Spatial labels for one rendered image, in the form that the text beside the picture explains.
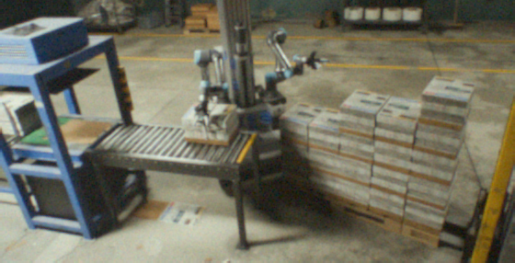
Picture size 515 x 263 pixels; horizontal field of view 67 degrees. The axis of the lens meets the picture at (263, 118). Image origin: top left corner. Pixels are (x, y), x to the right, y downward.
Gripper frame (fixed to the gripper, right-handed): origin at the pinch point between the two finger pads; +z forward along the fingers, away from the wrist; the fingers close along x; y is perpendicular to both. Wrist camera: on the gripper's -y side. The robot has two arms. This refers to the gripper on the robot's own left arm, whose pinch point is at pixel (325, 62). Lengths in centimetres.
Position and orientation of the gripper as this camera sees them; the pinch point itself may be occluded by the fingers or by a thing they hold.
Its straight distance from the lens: 352.2
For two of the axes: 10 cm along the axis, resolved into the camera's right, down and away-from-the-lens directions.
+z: 7.1, 2.9, -6.5
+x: -6.9, 4.8, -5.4
